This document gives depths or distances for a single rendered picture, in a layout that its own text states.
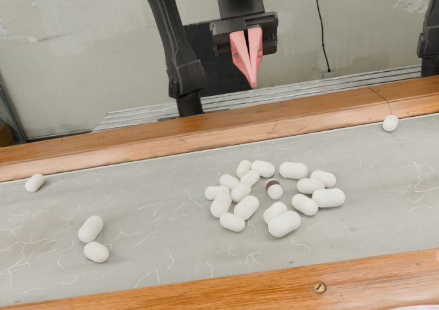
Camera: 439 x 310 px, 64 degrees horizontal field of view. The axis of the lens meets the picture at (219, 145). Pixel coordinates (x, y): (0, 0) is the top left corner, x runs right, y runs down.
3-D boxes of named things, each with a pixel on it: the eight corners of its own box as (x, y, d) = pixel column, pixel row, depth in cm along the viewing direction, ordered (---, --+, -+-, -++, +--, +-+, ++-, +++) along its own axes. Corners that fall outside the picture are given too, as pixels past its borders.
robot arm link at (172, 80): (205, 67, 85) (193, 64, 90) (174, 77, 81) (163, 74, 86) (210, 91, 88) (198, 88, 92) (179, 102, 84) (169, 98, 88)
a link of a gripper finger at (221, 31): (270, 68, 48) (259, 15, 51) (218, 77, 48) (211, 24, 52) (270, 94, 54) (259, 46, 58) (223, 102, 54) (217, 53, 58)
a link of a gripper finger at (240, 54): (288, 65, 47) (276, 13, 51) (236, 74, 48) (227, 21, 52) (285, 92, 54) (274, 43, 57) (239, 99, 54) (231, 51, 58)
